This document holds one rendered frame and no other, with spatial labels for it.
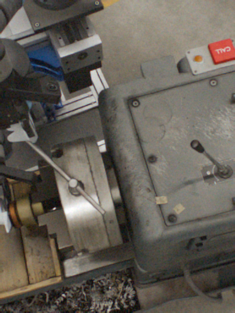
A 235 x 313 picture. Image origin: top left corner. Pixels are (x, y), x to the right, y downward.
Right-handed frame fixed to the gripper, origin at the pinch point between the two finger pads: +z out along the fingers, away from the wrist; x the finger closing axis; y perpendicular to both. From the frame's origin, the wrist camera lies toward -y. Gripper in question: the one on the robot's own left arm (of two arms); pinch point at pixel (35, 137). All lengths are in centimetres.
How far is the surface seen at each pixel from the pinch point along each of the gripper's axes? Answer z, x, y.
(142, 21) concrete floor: 96, -156, -62
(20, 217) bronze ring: 25.4, 2.8, 11.6
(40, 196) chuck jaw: 22.7, 0.0, 5.2
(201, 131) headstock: 11.4, 2.8, -39.1
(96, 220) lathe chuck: 20.4, 13.7, -7.9
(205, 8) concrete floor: 97, -153, -100
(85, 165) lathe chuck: 12.5, 2.1, -9.0
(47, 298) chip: 82, 2, 18
